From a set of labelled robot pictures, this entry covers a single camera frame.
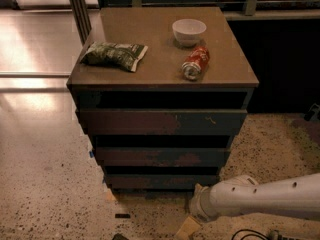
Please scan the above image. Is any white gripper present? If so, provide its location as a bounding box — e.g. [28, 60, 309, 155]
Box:
[174, 183, 213, 240]

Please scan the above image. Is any dark drawer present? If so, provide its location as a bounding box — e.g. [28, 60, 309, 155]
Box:
[76, 109, 247, 136]
[105, 174, 220, 190]
[95, 147, 230, 167]

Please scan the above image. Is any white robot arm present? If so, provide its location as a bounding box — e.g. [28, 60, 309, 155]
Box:
[175, 173, 320, 240]

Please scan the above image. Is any dark brown drawer cabinet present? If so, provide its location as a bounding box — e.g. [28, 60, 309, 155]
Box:
[66, 6, 260, 196]

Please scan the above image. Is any black tape on floor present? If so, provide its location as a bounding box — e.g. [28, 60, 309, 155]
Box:
[115, 213, 131, 219]

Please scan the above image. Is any red soda can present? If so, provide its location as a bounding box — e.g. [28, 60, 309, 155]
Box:
[181, 46, 210, 81]

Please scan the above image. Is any green chip bag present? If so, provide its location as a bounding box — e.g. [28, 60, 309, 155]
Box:
[80, 41, 148, 72]

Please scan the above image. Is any white ceramic bowl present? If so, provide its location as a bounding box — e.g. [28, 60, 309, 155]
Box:
[172, 19, 207, 47]

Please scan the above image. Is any black cable on floor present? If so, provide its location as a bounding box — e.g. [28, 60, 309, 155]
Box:
[231, 228, 304, 240]

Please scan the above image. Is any dark metal post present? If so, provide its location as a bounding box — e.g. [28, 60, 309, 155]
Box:
[69, 0, 91, 44]

